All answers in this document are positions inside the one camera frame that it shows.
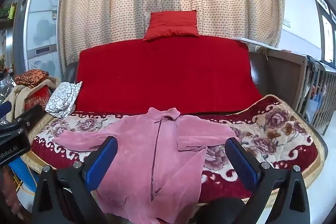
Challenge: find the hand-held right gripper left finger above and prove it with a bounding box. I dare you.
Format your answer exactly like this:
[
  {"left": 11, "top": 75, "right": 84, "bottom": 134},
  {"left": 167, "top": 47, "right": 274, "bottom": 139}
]
[{"left": 31, "top": 136, "right": 118, "bottom": 224}]

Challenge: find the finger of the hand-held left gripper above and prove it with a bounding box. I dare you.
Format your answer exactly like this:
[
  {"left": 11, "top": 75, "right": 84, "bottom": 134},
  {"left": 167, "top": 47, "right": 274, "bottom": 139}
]
[
  {"left": 0, "top": 105, "right": 47, "bottom": 136},
  {"left": 0, "top": 101, "right": 13, "bottom": 116}
]

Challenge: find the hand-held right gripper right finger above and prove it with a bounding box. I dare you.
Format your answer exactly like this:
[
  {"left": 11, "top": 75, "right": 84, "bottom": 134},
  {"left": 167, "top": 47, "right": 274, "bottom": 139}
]
[{"left": 225, "top": 136, "right": 319, "bottom": 224}]

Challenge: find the pink corduroy jacket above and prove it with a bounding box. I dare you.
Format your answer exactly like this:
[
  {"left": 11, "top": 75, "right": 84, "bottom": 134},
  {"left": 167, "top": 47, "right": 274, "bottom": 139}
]
[{"left": 52, "top": 107, "right": 240, "bottom": 224}]

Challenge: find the beige coat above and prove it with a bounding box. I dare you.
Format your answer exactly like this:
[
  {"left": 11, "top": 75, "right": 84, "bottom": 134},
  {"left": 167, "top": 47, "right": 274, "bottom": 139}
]
[{"left": 5, "top": 76, "right": 61, "bottom": 123}]

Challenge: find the silver foil sheet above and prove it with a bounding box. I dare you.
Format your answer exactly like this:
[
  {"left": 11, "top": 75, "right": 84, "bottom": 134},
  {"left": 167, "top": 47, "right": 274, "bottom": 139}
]
[{"left": 0, "top": 74, "right": 19, "bottom": 104}]

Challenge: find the red printed box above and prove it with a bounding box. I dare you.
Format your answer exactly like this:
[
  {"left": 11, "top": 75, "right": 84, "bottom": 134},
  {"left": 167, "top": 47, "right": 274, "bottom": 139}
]
[{"left": 25, "top": 86, "right": 52, "bottom": 111}]

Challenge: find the blue plastic object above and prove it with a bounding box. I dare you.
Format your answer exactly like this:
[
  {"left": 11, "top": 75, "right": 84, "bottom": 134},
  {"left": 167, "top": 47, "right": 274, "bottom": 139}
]
[{"left": 8, "top": 160, "right": 38, "bottom": 194}]

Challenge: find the black and white patterned pillow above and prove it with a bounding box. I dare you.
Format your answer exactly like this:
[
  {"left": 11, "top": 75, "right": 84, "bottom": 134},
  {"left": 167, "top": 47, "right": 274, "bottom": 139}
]
[{"left": 45, "top": 81, "right": 83, "bottom": 119}]

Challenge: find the orange patterned folded cloth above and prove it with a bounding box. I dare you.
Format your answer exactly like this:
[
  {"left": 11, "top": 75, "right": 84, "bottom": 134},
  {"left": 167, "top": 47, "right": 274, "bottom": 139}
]
[{"left": 15, "top": 69, "right": 50, "bottom": 88}]

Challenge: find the floral plush blanket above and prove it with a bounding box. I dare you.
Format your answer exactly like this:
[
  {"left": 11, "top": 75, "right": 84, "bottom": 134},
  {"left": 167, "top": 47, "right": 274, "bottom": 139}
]
[{"left": 30, "top": 94, "right": 327, "bottom": 207}]

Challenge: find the silver refrigerator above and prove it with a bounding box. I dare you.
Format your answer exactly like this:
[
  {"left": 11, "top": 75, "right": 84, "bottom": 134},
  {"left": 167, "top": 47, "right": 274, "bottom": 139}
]
[{"left": 13, "top": 0, "right": 63, "bottom": 81}]

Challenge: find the green bottle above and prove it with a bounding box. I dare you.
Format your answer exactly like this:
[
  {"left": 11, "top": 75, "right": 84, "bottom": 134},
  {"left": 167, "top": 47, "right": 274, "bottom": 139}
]
[{"left": 8, "top": 2, "right": 18, "bottom": 20}]

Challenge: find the wooden crib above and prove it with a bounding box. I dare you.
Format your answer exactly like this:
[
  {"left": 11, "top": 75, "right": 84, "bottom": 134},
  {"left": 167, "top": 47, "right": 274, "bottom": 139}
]
[{"left": 259, "top": 47, "right": 336, "bottom": 136}]

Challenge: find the red velvet cushion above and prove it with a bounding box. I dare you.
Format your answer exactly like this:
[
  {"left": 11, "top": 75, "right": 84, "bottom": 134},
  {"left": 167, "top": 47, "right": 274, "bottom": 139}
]
[{"left": 75, "top": 35, "right": 264, "bottom": 115}]

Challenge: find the white board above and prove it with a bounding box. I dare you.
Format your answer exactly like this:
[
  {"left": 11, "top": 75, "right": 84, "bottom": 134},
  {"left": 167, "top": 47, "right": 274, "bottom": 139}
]
[{"left": 231, "top": 36, "right": 282, "bottom": 52}]

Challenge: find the brown window frame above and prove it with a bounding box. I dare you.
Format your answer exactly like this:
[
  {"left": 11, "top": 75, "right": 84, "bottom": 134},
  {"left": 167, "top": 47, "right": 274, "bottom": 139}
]
[{"left": 307, "top": 0, "right": 336, "bottom": 68}]

